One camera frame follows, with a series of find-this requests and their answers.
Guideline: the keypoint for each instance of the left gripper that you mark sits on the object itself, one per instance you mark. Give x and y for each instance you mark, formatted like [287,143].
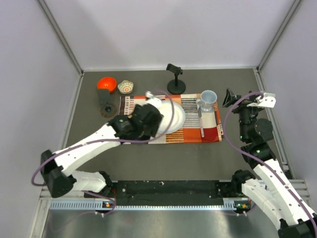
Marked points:
[151,130]

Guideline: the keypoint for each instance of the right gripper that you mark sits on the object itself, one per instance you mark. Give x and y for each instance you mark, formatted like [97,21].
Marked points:
[242,105]

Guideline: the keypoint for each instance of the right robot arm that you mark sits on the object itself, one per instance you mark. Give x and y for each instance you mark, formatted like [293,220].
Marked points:
[266,184]

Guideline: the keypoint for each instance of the light blue cup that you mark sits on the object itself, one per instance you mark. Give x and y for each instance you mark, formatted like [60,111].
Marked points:
[207,100]

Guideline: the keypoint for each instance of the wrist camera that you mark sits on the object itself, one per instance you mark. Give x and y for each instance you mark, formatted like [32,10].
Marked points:
[153,100]
[268,100]

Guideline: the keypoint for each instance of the orange bowl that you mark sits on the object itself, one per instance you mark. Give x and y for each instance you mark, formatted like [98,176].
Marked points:
[108,83]

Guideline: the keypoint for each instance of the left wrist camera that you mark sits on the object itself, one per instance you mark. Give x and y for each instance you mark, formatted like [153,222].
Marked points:
[153,100]

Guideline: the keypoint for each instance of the black clamp phone stand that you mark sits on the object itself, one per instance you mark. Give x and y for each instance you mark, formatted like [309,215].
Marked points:
[176,86]

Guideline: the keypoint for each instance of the small patterned bowl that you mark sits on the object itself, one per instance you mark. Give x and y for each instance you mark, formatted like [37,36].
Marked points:
[126,87]

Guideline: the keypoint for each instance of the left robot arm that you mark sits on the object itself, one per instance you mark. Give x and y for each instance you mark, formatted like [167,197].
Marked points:
[60,171]

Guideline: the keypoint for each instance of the pink handled knife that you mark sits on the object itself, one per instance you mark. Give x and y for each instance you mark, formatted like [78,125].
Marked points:
[201,122]

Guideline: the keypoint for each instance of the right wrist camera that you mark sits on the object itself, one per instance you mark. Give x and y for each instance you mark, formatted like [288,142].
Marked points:
[268,100]

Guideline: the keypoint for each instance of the patchwork placemat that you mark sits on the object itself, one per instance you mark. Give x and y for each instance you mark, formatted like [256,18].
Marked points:
[190,131]

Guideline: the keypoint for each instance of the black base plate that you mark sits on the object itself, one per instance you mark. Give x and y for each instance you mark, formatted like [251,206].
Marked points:
[171,192]

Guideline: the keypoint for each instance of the white plate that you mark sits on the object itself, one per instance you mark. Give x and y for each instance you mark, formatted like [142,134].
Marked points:
[178,118]

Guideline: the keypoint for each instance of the slotted cable duct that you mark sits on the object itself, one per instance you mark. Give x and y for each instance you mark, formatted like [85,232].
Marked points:
[106,205]

